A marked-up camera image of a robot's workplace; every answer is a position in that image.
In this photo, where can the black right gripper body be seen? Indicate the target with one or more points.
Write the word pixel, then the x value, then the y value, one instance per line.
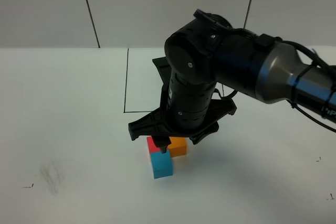
pixel 185 109

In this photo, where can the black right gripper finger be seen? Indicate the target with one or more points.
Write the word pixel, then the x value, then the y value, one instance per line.
pixel 161 142
pixel 198 137

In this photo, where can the red cube block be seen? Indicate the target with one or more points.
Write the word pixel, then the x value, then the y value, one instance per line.
pixel 151 146

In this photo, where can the orange cube block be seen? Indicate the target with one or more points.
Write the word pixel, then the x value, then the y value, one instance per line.
pixel 178 146

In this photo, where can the blue cube block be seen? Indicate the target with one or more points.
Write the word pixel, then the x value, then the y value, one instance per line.
pixel 162 164

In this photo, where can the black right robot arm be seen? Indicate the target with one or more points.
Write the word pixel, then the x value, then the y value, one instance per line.
pixel 208 51

